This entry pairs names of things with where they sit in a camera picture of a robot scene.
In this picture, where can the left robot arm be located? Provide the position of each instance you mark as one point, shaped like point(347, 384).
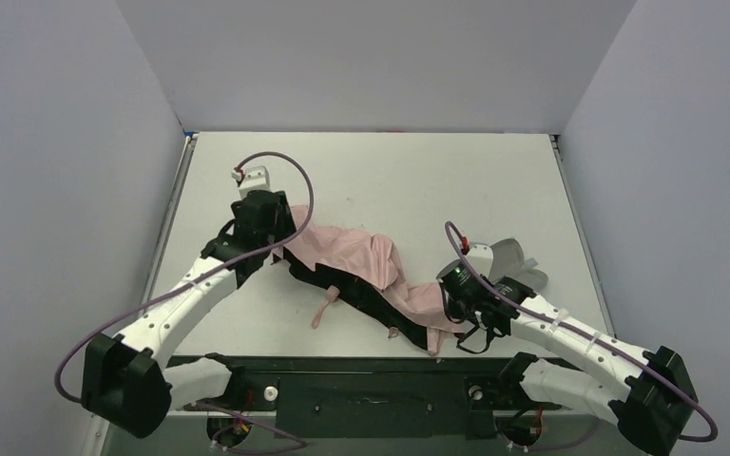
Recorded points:
point(127, 377)

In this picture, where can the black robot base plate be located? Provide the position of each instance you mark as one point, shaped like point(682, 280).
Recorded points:
point(339, 397)

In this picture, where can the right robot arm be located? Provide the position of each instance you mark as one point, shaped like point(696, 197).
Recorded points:
point(647, 395)

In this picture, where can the pink folding umbrella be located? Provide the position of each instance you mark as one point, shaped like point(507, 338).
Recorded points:
point(366, 272)

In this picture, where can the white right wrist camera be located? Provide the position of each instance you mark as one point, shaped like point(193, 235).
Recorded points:
point(480, 257)

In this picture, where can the aluminium table frame rail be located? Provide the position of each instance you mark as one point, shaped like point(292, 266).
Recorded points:
point(96, 434)

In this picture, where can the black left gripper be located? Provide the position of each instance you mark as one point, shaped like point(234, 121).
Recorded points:
point(270, 205)

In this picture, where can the grey umbrella sleeve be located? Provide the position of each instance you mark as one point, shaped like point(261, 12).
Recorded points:
point(509, 260)

